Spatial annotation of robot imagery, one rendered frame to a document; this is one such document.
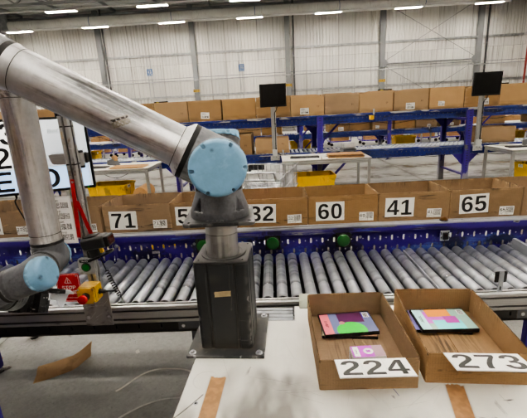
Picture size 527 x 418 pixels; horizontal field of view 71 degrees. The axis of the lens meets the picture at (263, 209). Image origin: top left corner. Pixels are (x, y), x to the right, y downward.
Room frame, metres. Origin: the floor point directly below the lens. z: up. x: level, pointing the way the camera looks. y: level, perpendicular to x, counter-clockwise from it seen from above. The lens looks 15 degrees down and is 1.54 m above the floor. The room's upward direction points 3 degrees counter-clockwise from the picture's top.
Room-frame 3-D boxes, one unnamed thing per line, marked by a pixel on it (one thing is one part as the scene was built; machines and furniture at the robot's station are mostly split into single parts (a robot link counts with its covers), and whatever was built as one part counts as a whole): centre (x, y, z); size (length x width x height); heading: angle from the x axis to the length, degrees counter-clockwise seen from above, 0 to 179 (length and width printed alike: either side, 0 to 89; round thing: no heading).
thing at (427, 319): (1.16, -0.62, 0.78); 0.19 x 0.14 x 0.02; 87
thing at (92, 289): (1.38, 0.70, 0.84); 0.15 x 0.09 x 0.07; 88
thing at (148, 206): (2.17, 0.72, 0.97); 0.39 x 0.29 x 0.17; 88
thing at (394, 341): (1.06, -0.28, 0.80); 0.38 x 0.28 x 0.10; 178
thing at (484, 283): (1.66, -0.98, 0.72); 0.52 x 0.05 x 0.05; 178
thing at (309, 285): (1.69, -0.20, 0.72); 0.52 x 0.05 x 0.05; 178
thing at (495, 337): (1.06, -0.60, 0.80); 0.38 x 0.28 x 0.10; 174
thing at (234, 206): (1.16, 0.14, 1.26); 0.19 x 0.19 x 0.10
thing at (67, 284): (1.42, 0.81, 0.85); 0.16 x 0.01 x 0.13; 88
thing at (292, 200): (2.15, -0.06, 0.96); 0.39 x 0.29 x 0.17; 88
